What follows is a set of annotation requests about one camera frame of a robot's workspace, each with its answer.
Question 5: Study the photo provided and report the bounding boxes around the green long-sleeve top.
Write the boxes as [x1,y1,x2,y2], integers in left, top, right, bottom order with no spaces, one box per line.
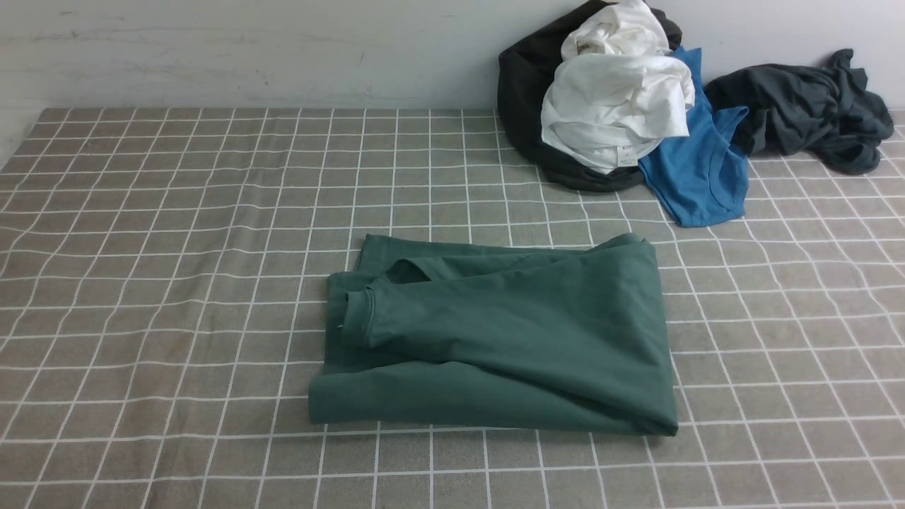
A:
[308,234,679,437]

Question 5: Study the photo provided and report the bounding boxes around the black garment in pile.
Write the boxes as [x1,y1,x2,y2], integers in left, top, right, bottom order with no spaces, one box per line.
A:
[497,1,682,193]

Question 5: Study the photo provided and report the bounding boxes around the dark grey crumpled garment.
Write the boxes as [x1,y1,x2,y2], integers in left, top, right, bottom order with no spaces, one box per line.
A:
[703,48,894,176]

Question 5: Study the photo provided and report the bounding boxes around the white garment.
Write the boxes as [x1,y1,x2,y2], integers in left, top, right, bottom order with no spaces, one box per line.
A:
[540,1,696,174]

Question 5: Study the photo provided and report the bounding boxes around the grey checked tablecloth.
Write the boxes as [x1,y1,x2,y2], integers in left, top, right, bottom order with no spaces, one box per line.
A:
[1,107,904,508]

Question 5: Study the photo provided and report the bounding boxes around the blue t-shirt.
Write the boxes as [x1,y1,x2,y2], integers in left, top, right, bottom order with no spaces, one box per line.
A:
[640,47,749,228]

